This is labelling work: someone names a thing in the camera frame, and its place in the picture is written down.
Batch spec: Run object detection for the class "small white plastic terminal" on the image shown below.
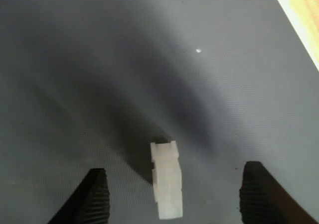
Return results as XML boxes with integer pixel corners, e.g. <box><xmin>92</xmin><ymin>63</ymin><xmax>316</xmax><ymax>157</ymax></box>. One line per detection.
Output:
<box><xmin>150</xmin><ymin>140</ymin><xmax>184</xmax><ymax>221</ymax></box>

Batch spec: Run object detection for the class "dark grey mat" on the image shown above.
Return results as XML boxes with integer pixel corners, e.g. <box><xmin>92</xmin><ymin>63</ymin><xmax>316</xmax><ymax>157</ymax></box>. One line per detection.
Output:
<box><xmin>0</xmin><ymin>0</ymin><xmax>319</xmax><ymax>224</ymax></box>

